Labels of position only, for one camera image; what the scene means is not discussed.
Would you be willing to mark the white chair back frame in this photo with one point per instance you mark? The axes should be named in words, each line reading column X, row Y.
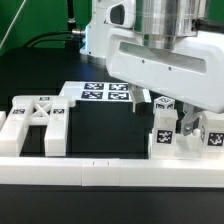
column 50, row 111

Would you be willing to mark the white U-shaped obstacle wall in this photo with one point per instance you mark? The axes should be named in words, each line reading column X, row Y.
column 58, row 170

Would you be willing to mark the black vertical pole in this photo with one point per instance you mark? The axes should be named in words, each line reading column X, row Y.
column 71, row 18

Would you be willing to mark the white tagged cube left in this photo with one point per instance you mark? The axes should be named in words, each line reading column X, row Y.
column 164, row 102

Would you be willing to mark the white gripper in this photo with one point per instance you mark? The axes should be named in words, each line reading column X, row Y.
column 168, row 47

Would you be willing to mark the white marker base plate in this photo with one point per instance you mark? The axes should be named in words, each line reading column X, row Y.
column 96, row 91

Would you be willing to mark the white chair seat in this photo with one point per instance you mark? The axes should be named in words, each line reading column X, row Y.
column 187, row 147

